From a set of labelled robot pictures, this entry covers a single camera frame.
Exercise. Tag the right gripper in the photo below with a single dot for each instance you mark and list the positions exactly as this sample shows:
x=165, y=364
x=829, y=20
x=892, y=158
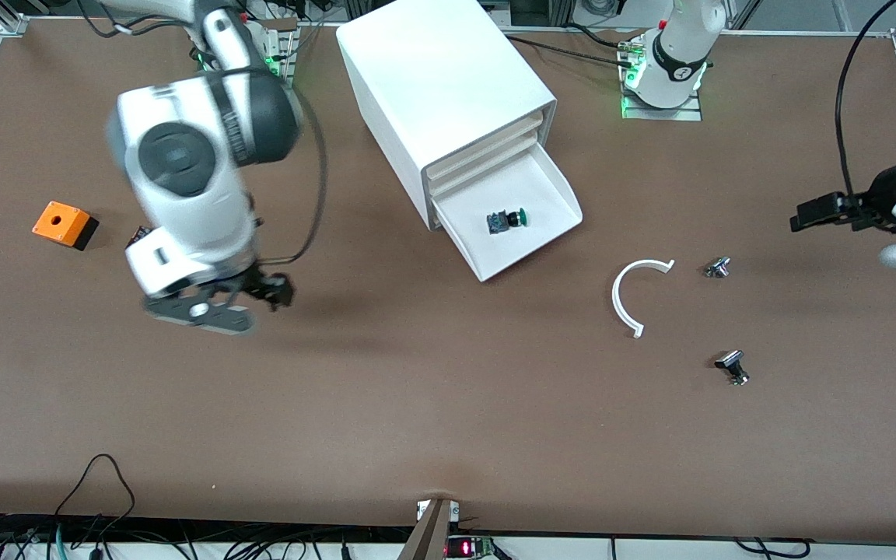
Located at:
x=264, y=285

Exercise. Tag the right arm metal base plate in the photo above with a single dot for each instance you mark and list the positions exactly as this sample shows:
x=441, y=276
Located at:
x=291, y=54

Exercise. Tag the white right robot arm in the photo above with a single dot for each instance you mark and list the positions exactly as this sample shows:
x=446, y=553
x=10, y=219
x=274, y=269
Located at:
x=183, y=155

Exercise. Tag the small black electrical component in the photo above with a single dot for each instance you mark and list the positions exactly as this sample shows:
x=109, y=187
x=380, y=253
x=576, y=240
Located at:
x=139, y=232

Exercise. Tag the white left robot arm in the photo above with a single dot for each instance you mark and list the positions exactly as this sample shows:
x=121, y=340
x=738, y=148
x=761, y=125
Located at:
x=677, y=54

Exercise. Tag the device with red light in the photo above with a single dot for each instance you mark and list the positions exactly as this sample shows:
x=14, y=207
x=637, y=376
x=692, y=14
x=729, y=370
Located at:
x=467, y=548

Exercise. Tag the orange box with black base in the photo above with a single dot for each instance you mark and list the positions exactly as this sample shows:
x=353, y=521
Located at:
x=59, y=219

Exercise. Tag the small white corner bracket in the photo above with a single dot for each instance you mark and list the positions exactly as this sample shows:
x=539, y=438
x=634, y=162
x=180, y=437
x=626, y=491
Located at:
x=454, y=509
x=421, y=510

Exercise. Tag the chrome valve fitting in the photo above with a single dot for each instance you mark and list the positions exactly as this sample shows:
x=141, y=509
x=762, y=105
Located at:
x=718, y=267

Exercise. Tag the black button with white cap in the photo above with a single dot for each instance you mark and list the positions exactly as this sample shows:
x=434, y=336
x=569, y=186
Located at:
x=730, y=360

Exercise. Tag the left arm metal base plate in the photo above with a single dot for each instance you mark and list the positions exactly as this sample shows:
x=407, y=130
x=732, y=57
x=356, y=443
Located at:
x=666, y=115

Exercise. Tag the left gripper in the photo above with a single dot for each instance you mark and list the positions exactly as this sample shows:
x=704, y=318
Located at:
x=881, y=198

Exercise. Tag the green push button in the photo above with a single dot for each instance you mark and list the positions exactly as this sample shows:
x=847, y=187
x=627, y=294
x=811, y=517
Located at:
x=506, y=221

